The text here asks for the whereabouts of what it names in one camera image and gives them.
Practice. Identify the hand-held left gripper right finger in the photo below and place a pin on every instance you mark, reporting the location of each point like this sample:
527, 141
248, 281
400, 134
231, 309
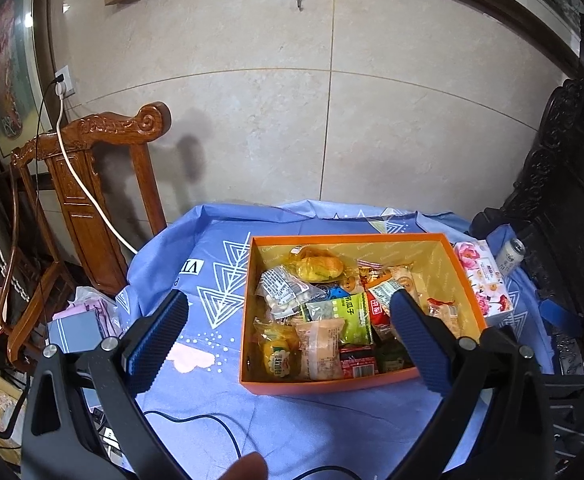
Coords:
419, 345

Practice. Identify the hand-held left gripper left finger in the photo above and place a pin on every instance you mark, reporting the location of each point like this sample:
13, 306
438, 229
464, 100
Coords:
157, 340

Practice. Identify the clear pastry packet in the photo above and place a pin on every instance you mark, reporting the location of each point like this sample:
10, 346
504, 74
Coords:
444, 316

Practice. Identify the green snack packet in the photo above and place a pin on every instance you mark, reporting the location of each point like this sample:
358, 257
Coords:
352, 317

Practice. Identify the blue snack packet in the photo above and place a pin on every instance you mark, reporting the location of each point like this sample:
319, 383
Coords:
334, 294

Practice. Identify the orange cardboard box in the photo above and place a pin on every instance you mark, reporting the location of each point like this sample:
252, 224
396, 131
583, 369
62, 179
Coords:
322, 387

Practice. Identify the yellow cake packet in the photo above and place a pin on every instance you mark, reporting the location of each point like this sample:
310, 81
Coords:
277, 355

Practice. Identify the round bread bun packet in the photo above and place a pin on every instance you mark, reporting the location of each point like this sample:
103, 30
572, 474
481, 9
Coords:
317, 266

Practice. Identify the clear biscuit packet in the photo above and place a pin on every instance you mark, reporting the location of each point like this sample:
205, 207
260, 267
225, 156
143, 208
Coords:
282, 285

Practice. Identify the person's left hand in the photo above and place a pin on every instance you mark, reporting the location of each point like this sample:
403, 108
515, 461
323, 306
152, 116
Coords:
244, 467

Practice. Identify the white plastic bag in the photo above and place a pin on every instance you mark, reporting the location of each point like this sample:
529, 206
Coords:
94, 305

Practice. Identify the blue flat box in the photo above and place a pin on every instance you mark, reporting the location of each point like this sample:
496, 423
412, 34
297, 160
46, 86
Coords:
74, 332

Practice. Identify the floral tissue box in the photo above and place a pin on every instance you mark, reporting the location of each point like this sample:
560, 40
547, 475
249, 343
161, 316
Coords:
482, 285

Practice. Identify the white drink can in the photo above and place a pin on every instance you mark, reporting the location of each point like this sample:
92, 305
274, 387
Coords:
511, 257

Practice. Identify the brown carved wooden chair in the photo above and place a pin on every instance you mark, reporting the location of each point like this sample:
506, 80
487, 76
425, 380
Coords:
92, 210

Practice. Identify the blue printed tablecloth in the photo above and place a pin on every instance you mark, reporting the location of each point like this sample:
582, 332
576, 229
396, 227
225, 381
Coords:
272, 430

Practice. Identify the curved brown wooden armchair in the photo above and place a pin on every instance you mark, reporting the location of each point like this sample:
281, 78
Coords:
17, 260

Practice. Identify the dark carved wooden bench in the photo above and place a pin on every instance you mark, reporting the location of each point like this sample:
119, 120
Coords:
572, 210

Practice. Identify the white wall socket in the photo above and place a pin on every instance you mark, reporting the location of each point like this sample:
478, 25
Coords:
66, 81

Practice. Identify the red framed wall picture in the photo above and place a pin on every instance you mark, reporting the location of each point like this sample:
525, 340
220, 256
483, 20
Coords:
4, 60

